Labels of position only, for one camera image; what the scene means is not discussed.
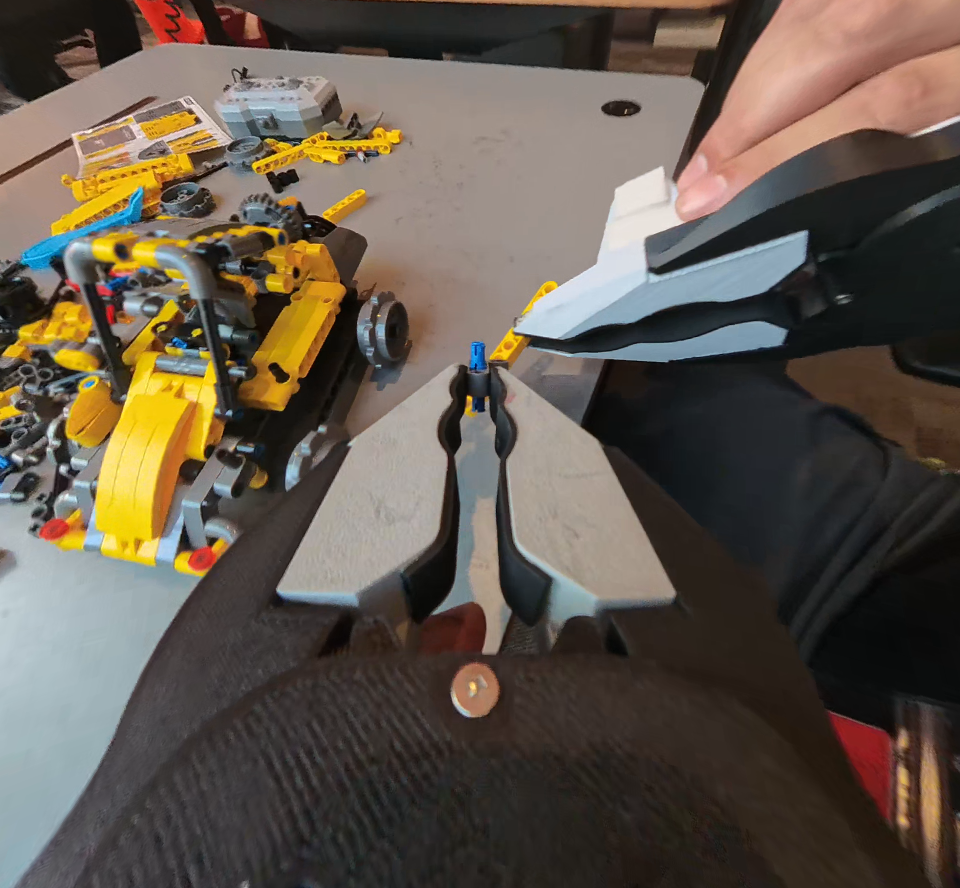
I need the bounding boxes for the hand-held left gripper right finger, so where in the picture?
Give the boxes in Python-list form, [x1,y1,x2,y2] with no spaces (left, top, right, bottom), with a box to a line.
[489,366,678,625]

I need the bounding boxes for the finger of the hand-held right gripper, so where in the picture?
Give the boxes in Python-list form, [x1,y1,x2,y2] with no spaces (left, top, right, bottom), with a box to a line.
[516,166,817,343]
[551,299,792,366]

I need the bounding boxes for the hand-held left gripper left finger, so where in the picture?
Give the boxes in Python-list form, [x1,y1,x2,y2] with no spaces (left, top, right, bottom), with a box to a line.
[276,365,460,623]

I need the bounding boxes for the thin yellow brick beam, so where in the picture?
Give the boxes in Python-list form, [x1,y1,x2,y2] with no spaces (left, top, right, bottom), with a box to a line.
[468,280,560,417]

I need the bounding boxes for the person's right hand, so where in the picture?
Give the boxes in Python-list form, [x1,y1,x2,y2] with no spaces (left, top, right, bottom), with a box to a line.
[675,0,960,223]

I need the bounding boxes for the person's black clothed body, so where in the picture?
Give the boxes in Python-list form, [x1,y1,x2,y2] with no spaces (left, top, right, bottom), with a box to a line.
[585,355,960,888]

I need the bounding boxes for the yellow toy brick vehicle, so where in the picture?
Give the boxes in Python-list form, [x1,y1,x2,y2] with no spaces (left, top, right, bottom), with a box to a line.
[30,216,414,574]

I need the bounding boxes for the pile of loose brick parts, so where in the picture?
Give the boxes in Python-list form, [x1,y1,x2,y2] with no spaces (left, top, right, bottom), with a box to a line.
[0,124,405,529]

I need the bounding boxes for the grey battery box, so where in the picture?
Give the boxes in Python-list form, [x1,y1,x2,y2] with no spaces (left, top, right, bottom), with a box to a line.
[213,74,342,141]

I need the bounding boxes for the blue curved brick panel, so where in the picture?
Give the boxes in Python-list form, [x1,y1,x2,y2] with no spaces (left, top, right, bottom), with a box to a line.
[21,186,145,267]

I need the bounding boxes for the yellow and black leaflet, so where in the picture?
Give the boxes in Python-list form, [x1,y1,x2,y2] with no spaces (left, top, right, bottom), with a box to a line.
[71,96,234,180]

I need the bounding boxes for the orange object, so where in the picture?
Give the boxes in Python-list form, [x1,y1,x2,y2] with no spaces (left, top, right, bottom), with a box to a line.
[120,0,204,45]

